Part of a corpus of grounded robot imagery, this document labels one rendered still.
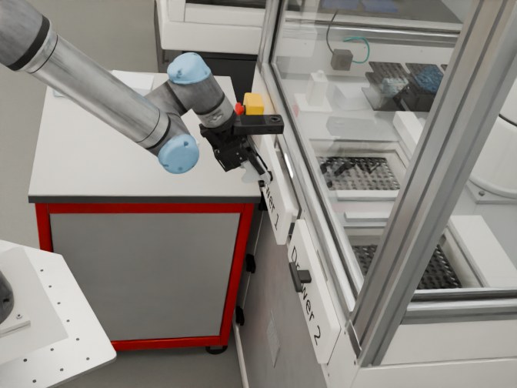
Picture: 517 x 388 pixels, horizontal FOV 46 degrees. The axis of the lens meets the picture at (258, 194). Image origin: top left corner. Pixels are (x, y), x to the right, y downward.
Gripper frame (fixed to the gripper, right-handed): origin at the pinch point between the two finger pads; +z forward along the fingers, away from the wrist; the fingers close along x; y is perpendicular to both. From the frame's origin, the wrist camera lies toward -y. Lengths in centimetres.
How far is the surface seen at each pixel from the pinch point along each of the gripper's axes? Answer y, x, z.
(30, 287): 51, 20, -17
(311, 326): 1.8, 38.7, 7.5
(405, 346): -14, 55, 0
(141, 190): 32.0, -11.7, -3.8
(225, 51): 5, -80, 9
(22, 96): 120, -177, 27
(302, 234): -3.4, 22.0, 0.4
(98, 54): 90, -227, 48
